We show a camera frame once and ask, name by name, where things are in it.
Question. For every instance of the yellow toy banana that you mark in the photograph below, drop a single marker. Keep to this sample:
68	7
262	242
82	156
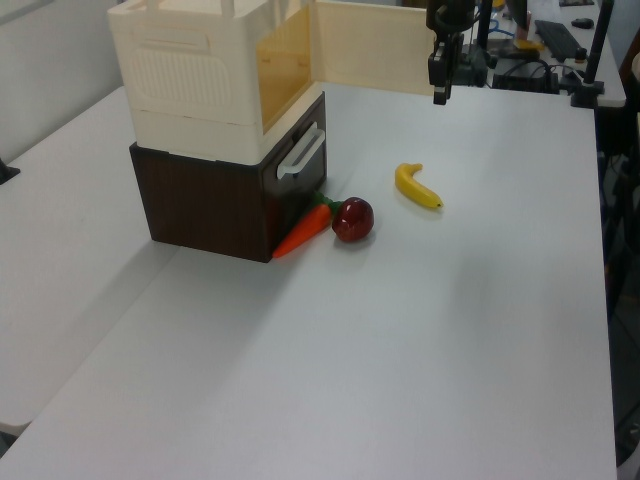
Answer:
417	192

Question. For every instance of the cream cabinet door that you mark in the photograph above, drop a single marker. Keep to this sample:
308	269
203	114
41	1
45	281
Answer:
370	50

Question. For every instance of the black computer keyboard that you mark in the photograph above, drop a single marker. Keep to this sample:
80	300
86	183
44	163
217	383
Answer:
557	40

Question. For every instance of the black computer mouse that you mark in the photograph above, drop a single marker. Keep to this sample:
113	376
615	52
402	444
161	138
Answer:
582	23

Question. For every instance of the orange toy carrot green leaves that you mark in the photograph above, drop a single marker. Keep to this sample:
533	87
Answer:
305	230

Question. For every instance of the black camera pole with clamp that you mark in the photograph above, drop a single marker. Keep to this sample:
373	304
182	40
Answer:
596	55

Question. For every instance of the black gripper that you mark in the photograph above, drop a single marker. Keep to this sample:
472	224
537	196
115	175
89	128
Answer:
450	12

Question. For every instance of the thin black pole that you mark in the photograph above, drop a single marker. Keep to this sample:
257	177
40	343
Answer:
484	25

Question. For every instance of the yellow object on desk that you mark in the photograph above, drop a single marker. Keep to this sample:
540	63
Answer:
529	45

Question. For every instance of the red toy apple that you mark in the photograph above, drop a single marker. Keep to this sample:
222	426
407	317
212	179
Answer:
352	220

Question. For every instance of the dark brown wooden drawer housing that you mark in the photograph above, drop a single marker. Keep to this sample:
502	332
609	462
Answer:
200	205

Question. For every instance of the black electronics box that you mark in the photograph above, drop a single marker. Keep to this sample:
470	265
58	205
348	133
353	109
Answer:
525	77

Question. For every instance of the cream plastic microwave box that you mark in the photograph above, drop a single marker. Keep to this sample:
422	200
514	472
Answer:
175	75

